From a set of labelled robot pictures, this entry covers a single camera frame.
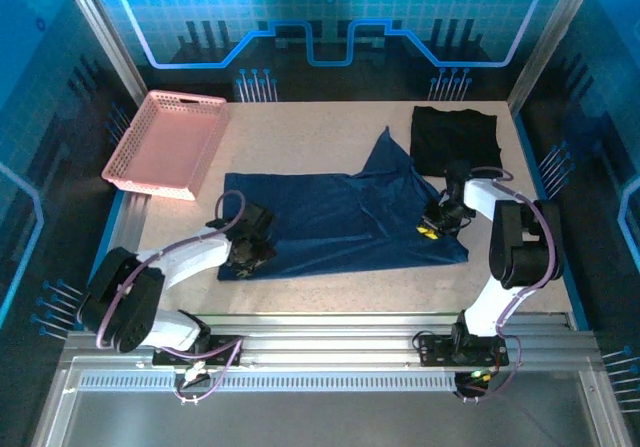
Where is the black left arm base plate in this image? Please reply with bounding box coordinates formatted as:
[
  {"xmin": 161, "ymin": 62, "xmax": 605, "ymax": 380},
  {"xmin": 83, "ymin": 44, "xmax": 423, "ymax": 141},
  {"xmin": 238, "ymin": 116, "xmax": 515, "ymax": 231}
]
[{"xmin": 151, "ymin": 334, "xmax": 245, "ymax": 368}]

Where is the small white wire connector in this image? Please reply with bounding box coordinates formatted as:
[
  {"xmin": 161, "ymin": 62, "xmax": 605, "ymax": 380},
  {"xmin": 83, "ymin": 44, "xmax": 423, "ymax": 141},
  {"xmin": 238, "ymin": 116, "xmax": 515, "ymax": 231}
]
[{"xmin": 179, "ymin": 360, "xmax": 214, "ymax": 386}]

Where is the aluminium frame post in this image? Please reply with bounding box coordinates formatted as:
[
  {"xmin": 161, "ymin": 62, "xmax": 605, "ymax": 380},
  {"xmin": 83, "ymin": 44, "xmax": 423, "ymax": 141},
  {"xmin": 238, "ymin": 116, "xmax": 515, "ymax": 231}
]
[
  {"xmin": 505, "ymin": 0, "xmax": 605, "ymax": 117},
  {"xmin": 55, "ymin": 0, "xmax": 160, "ymax": 121}
]

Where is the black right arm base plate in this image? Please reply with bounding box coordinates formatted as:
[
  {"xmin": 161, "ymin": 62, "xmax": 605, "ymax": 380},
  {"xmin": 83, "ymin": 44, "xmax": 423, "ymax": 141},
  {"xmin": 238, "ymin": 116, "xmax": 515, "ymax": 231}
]
[{"xmin": 417, "ymin": 334, "xmax": 510, "ymax": 368}]

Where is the slotted grey cable duct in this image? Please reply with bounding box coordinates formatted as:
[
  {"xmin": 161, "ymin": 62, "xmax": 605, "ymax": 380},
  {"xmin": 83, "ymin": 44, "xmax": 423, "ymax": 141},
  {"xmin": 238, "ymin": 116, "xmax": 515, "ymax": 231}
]
[{"xmin": 77, "ymin": 372, "xmax": 459, "ymax": 393}]

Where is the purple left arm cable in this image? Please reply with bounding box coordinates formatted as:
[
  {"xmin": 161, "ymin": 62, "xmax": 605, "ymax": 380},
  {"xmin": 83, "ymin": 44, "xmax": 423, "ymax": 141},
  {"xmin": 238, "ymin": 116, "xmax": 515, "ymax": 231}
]
[{"xmin": 94, "ymin": 189, "xmax": 249, "ymax": 406}]

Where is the navy blue t-shirt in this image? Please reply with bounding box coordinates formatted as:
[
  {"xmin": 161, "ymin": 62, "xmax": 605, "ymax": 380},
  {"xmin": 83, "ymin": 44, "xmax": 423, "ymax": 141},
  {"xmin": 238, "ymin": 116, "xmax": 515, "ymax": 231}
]
[{"xmin": 217, "ymin": 125, "xmax": 470, "ymax": 282}]

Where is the aluminium front rail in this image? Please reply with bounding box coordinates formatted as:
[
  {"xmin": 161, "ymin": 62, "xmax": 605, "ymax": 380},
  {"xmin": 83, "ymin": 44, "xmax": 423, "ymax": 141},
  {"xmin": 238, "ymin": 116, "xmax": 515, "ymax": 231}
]
[{"xmin": 59, "ymin": 312, "xmax": 601, "ymax": 371}]

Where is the grey metal front platform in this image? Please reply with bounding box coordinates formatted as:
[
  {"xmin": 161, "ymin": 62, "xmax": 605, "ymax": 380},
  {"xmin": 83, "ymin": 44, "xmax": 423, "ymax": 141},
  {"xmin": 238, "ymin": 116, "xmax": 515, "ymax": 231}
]
[{"xmin": 29, "ymin": 356, "xmax": 636, "ymax": 447}]

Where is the pink perforated plastic basket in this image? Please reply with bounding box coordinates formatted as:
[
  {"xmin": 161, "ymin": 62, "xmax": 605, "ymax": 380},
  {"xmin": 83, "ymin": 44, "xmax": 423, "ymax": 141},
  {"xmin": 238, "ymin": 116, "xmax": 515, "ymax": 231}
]
[{"xmin": 101, "ymin": 90, "xmax": 231, "ymax": 202}]

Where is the aluminium side rail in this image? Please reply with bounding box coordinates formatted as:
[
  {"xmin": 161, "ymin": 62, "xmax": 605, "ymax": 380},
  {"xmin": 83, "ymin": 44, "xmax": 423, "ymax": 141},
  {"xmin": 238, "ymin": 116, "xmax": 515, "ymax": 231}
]
[{"xmin": 97, "ymin": 191, "xmax": 151, "ymax": 293}]

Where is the black electronics module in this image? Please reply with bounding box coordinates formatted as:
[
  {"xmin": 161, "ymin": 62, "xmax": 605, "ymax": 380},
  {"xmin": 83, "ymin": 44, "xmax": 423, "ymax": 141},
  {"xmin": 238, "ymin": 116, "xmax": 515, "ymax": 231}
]
[{"xmin": 452, "ymin": 366, "xmax": 497, "ymax": 404}]

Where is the blue table edge strip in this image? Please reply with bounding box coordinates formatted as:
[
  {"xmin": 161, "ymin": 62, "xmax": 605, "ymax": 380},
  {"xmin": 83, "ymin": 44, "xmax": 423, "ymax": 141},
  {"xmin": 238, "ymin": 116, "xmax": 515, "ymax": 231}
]
[
  {"xmin": 74, "ymin": 189, "xmax": 131, "ymax": 331},
  {"xmin": 513, "ymin": 111, "xmax": 590, "ymax": 332}
]

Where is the folded black t-shirt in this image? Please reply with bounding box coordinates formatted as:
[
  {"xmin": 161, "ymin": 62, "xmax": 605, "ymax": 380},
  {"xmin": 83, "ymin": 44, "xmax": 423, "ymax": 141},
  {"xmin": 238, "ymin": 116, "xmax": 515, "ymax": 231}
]
[{"xmin": 409, "ymin": 105, "xmax": 503, "ymax": 178}]

